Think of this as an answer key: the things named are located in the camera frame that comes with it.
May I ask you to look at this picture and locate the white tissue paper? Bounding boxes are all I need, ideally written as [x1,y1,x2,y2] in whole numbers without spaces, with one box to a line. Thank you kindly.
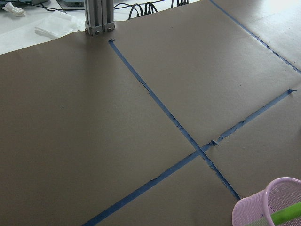
[35,11,85,40]

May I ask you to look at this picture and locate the aluminium frame post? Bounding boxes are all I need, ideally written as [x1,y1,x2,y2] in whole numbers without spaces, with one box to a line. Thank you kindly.
[84,0,115,36]

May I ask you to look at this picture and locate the pink mesh pen holder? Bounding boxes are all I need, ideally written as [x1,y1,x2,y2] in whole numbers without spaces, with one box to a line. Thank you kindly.
[232,177,301,226]

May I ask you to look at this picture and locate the blue tape grid lines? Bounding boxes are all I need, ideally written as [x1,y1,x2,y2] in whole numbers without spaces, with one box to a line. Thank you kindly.
[87,0,301,226]

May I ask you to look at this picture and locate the green highlighter pen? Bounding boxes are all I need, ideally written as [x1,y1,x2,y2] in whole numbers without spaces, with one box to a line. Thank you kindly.
[271,202,301,226]

